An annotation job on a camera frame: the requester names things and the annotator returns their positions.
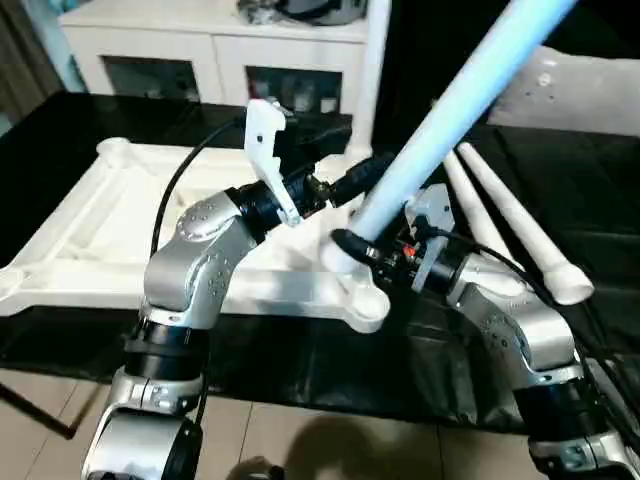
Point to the grey bag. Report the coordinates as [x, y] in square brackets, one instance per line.
[320, 12]

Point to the black table mat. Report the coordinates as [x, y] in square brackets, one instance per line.
[300, 360]

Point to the black sofa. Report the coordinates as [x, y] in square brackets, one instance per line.
[425, 60]

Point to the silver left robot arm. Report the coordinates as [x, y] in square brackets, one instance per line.
[190, 270]

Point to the white cabinet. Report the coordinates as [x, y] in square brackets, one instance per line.
[175, 50]

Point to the grey cushion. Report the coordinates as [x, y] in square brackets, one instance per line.
[575, 100]

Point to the white cup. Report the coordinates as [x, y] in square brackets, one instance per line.
[300, 100]
[327, 105]

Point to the white plastic table top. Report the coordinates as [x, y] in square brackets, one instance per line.
[100, 235]

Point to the black metal table frame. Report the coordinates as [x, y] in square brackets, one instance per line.
[50, 415]

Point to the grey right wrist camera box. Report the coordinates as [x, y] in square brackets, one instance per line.
[432, 210]

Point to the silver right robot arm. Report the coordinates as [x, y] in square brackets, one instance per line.
[520, 325]

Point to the grey curtain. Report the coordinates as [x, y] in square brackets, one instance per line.
[25, 65]

